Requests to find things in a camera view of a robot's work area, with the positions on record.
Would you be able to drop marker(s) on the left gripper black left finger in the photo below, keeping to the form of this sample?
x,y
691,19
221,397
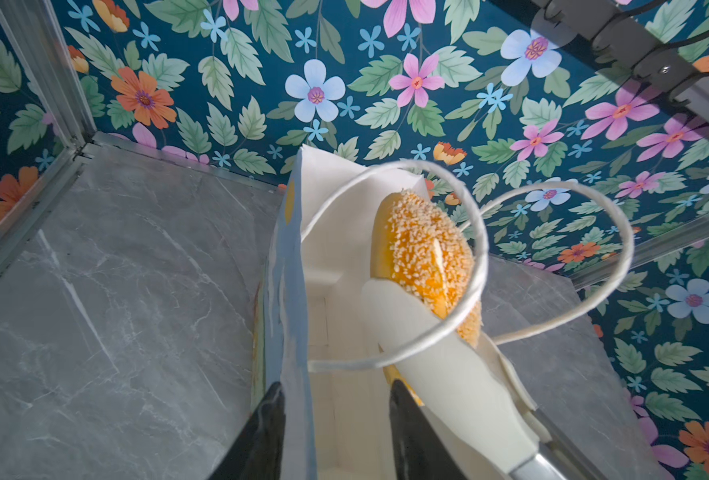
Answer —
x,y
257,451

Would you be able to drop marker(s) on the black hook rail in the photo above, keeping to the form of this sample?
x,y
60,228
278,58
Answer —
x,y
659,41

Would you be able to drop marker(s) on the steel tongs with white tips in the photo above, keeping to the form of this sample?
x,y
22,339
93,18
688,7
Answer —
x,y
474,392

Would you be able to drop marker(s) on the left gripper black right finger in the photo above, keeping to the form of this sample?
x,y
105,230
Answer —
x,y
418,451

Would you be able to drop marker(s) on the sesame seeded oval bread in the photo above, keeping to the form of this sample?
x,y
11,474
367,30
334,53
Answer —
x,y
418,246

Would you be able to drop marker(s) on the aluminium frame post left rear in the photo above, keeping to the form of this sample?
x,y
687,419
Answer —
x,y
33,29

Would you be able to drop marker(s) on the white and green paper bag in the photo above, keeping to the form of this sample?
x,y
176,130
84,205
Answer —
x,y
313,339

